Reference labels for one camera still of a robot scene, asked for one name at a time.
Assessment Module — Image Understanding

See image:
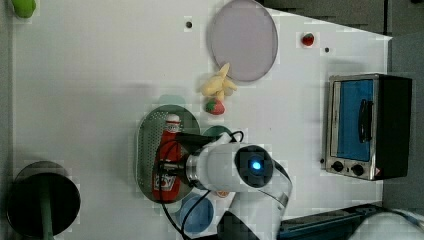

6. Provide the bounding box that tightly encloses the small red strawberry toy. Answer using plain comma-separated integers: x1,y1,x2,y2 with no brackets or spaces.
301,33,315,47

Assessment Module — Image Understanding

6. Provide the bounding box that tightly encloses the green oval strainer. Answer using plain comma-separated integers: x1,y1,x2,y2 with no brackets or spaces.
134,105,200,203

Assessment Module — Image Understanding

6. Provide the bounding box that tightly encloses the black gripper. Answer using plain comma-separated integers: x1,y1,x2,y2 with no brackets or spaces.
157,132,214,180

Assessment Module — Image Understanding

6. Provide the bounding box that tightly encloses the green mug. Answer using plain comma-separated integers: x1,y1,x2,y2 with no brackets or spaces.
202,125,232,141

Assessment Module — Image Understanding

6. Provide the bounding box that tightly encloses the blue bowl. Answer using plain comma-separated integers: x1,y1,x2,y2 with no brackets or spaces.
177,194,214,234

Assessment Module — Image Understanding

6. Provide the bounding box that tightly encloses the black round pot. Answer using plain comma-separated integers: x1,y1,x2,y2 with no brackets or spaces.
6,161,81,240

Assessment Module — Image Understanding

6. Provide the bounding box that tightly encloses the orange slice toy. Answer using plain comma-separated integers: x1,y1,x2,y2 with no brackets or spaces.
215,191,230,198

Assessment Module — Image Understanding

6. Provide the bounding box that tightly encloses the red plush ketchup bottle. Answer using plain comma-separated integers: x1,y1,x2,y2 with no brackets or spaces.
152,114,181,203

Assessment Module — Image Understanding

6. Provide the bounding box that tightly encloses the yellow plush banana bunch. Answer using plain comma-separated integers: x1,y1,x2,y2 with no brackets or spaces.
201,63,237,101

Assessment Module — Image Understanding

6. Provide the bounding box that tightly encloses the blue metal rail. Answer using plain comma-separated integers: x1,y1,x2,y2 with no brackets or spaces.
277,204,423,240

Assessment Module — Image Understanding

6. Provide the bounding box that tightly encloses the grey round plate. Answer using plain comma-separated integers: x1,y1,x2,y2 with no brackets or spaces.
209,0,278,82

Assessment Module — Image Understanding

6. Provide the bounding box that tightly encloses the silver toaster oven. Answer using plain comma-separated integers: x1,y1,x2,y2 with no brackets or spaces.
325,74,412,181

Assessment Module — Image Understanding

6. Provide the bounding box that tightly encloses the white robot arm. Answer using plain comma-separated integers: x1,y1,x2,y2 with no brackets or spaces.
155,133,292,240

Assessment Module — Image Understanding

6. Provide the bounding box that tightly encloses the green cylinder object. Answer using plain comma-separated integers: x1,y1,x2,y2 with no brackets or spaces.
12,0,37,19

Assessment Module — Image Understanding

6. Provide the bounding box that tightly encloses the red plush strawberry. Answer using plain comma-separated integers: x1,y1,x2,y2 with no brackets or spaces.
205,98,225,115

